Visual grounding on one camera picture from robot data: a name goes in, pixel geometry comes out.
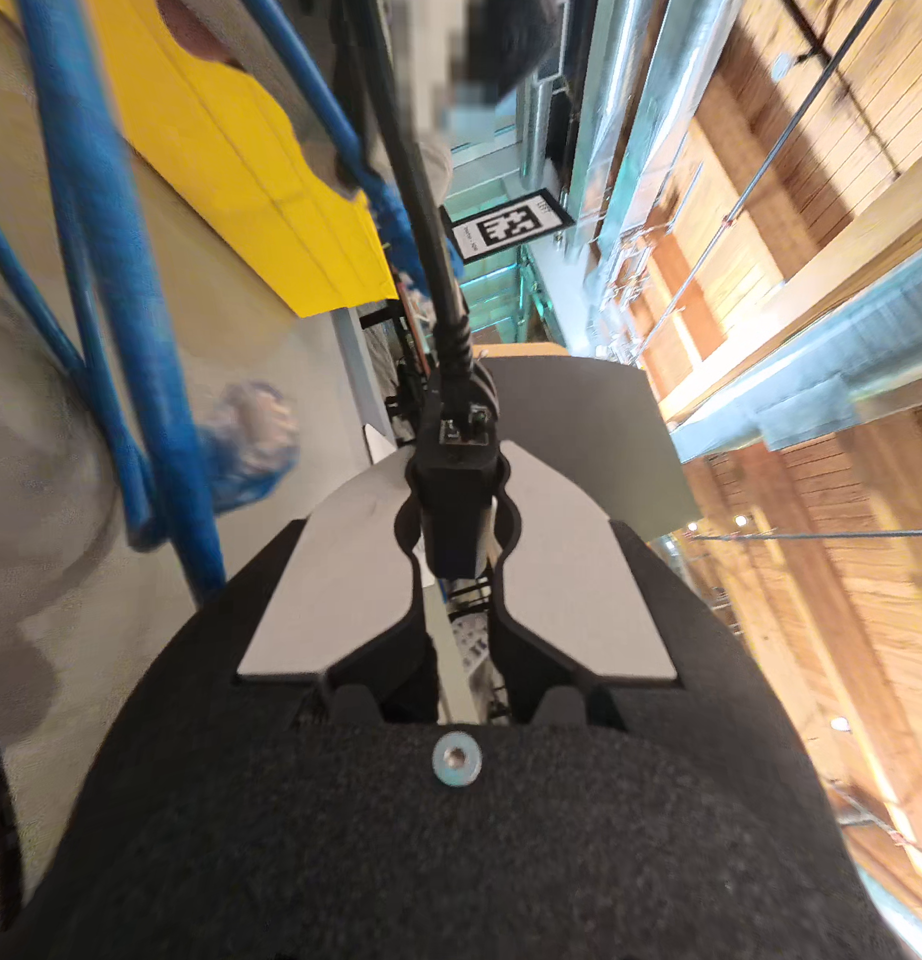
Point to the person's left hand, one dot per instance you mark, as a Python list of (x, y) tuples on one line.
[(198, 34)]

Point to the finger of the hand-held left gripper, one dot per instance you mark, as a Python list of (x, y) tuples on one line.
[(296, 112), (437, 172)]

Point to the black ethernet adapter box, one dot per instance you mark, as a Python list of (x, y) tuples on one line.
[(453, 510)]

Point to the silver ceiling duct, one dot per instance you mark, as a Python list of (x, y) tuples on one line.
[(806, 375)]

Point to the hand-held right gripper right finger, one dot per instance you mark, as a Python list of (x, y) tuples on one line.
[(573, 585)]

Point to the yellow storage bin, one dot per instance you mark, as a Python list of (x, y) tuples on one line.
[(243, 187)]

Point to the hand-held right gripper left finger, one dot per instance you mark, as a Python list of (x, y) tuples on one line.
[(333, 585)]

